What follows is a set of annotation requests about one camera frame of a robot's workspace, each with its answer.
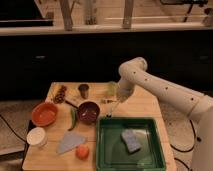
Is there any black spoon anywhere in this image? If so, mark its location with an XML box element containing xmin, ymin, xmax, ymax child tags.
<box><xmin>64</xmin><ymin>100</ymin><xmax>78</xmax><ymax>109</ymax></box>

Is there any black cable right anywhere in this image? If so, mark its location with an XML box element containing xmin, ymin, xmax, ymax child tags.
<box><xmin>169</xmin><ymin>118</ymin><xmax>198</xmax><ymax>171</ymax></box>

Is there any green chili pepper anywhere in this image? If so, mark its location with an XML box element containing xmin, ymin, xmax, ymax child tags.
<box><xmin>68</xmin><ymin>108</ymin><xmax>77</xmax><ymax>131</ymax></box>

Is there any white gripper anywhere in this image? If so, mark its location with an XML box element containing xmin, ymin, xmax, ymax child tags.
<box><xmin>116</xmin><ymin>79</ymin><xmax>135</xmax><ymax>103</ymax></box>

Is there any white handled dish brush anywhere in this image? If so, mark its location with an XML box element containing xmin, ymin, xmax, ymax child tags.
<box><xmin>106</xmin><ymin>101</ymin><xmax>120</xmax><ymax>118</ymax></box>

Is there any purple bowl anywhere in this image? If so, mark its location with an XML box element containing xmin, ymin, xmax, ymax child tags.
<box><xmin>77</xmin><ymin>101</ymin><xmax>100</xmax><ymax>124</ymax></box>

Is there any white cup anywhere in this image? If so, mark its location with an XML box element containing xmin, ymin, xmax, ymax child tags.
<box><xmin>27</xmin><ymin>127</ymin><xmax>47</xmax><ymax>147</ymax></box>

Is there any orange fruit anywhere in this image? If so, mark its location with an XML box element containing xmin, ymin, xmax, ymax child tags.
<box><xmin>75</xmin><ymin>144</ymin><xmax>89</xmax><ymax>160</ymax></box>

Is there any green plastic tray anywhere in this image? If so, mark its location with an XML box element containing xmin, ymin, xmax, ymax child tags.
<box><xmin>96</xmin><ymin>117</ymin><xmax>166</xmax><ymax>171</ymax></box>

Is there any black cable left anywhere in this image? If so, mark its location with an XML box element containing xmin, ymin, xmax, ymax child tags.
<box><xmin>0</xmin><ymin>114</ymin><xmax>31</xmax><ymax>171</ymax></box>

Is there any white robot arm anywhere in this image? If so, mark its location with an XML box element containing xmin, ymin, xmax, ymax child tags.
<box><xmin>116</xmin><ymin>57</ymin><xmax>213</xmax><ymax>171</ymax></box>

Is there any light blue cloth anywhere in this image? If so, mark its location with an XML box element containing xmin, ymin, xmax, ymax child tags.
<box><xmin>56</xmin><ymin>131</ymin><xmax>86</xmax><ymax>154</ymax></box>

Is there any black cable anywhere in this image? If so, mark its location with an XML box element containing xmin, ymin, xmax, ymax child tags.
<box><xmin>169</xmin><ymin>118</ymin><xmax>198</xmax><ymax>171</ymax></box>
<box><xmin>0</xmin><ymin>114</ymin><xmax>31</xmax><ymax>171</ymax></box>

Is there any blue sponge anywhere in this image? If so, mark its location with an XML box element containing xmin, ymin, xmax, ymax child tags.
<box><xmin>121</xmin><ymin>129</ymin><xmax>141</xmax><ymax>153</ymax></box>

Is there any green translucent cup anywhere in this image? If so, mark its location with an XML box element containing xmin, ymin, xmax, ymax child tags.
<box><xmin>107</xmin><ymin>81</ymin><xmax>117</xmax><ymax>97</ymax></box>

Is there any dark metal cup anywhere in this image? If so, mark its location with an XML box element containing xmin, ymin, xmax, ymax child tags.
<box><xmin>78</xmin><ymin>84</ymin><xmax>89</xmax><ymax>99</ymax></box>

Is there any orange bowl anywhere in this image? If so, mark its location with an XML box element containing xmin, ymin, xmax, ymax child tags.
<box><xmin>31</xmin><ymin>102</ymin><xmax>58</xmax><ymax>127</ymax></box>

